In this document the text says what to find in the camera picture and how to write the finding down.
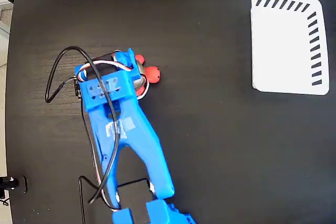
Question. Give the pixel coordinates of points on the small gripper camera board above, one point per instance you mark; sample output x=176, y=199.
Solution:
x=76, y=89

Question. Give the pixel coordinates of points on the white tray with black stripes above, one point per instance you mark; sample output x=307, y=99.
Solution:
x=283, y=51

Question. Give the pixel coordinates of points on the red turtle toy grey shell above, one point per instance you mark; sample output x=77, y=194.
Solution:
x=152, y=74

